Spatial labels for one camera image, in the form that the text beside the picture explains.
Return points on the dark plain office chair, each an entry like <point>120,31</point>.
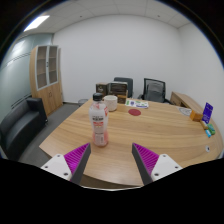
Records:
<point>129,81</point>

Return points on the white speckled mug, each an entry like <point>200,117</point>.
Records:
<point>110,103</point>

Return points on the black mesh armrest office chair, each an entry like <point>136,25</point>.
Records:
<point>154,90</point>

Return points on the rectangular ceiling light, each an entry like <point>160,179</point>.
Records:
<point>36,22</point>

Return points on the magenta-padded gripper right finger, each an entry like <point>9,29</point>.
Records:
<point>163,165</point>

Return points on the wooden side desk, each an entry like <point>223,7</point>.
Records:
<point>183,100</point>

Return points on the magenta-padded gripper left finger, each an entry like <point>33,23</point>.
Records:
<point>60,165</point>

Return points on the small green box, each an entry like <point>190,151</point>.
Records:
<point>211,129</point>

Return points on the wooden cabinet with glass doors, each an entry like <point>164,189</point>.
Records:
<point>46,96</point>

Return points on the round white patterned disc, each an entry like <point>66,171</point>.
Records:
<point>185,111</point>

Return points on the grey trash bin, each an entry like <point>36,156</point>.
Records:
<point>82,101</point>

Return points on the black box with grey panel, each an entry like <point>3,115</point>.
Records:
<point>117,88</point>

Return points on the small yellow box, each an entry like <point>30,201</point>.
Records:
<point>203,125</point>

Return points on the flat round red coaster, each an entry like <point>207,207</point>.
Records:
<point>134,112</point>

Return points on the black leather sofa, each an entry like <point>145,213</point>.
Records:
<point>20,126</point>

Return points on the black box with yellow label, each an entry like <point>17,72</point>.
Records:
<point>122,99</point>

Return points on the small orange box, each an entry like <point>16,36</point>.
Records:
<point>196,116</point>

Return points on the small blue box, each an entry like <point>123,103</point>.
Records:
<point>208,133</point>

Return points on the white printed leaflet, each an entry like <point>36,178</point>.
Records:
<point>136,103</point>

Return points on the clear bottle with black cap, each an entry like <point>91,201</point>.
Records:
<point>99,123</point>

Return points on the purple standing card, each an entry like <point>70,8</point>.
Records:
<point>207,112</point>

